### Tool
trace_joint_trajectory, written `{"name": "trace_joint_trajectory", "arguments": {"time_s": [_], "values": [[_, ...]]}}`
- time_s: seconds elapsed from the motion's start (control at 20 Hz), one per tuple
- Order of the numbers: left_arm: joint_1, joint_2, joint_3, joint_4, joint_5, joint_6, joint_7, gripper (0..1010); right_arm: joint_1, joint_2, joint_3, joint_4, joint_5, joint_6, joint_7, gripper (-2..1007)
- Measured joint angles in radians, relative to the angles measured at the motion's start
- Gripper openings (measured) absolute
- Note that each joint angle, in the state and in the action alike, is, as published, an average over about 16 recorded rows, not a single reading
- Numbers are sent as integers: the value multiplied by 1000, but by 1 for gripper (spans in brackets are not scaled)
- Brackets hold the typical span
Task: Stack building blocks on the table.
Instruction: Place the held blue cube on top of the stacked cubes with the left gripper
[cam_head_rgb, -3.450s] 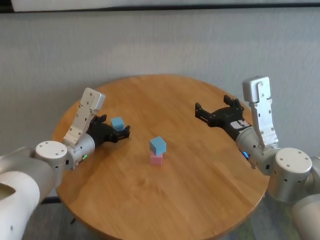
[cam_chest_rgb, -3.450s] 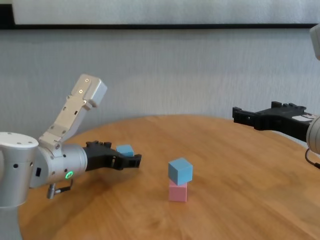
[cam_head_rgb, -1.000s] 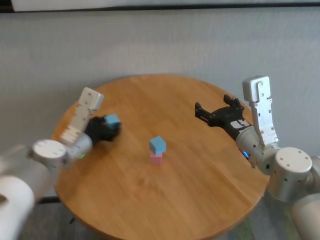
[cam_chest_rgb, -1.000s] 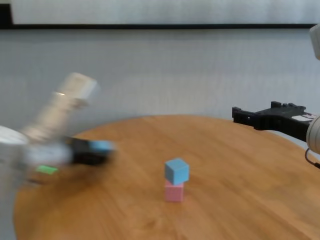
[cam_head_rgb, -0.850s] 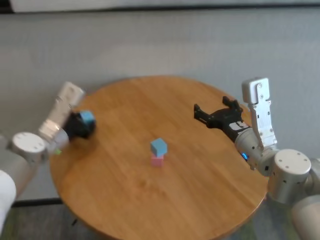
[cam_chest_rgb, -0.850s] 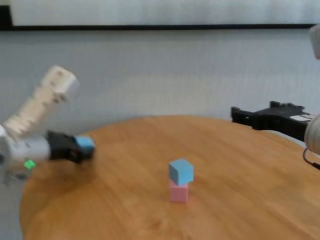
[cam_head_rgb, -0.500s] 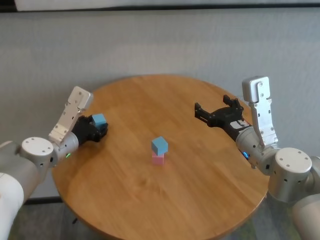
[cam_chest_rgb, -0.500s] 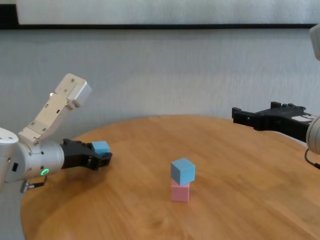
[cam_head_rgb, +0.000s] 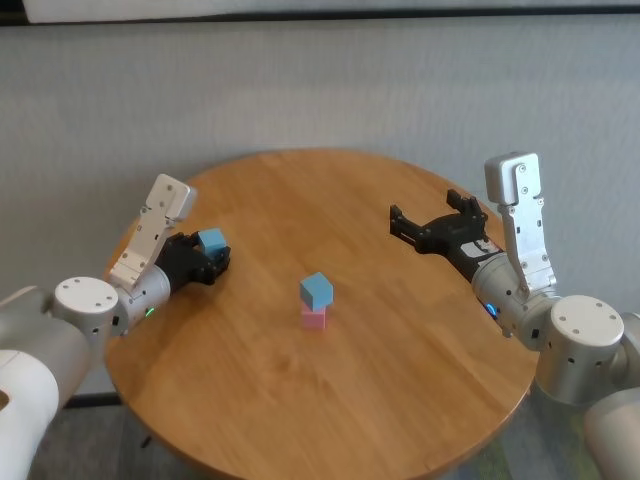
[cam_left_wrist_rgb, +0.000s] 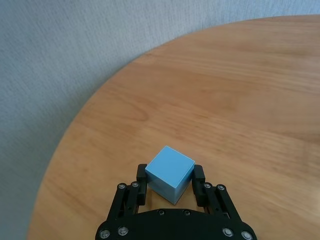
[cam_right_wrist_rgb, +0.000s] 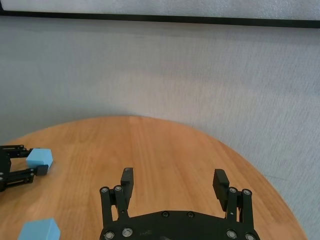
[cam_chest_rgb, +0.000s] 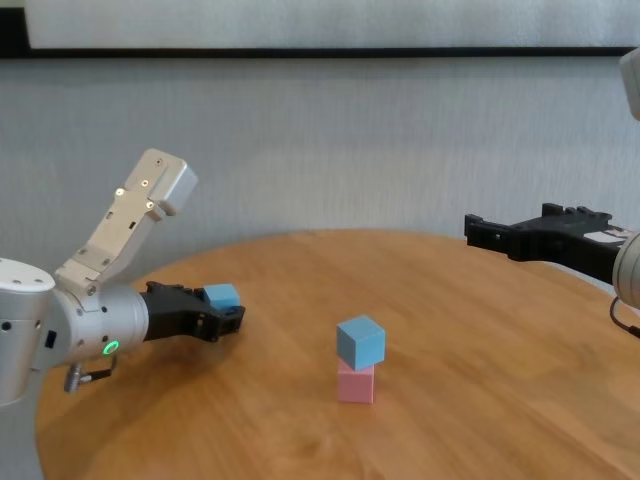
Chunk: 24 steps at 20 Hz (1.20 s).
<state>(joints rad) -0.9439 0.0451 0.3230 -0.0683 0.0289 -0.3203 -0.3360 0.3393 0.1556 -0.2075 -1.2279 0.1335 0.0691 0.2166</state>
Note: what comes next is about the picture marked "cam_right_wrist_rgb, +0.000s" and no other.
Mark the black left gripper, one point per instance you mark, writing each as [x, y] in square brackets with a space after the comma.
[4, 163]

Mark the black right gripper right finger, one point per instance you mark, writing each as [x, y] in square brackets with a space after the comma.
[221, 187]

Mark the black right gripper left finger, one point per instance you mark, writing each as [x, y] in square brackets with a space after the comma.
[127, 182]

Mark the blue cube block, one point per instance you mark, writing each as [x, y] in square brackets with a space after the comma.
[40, 157]
[40, 230]

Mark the black wall rail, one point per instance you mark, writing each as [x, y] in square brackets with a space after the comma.
[160, 18]

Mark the white wall panel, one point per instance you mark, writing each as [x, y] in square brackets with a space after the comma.
[160, 6]

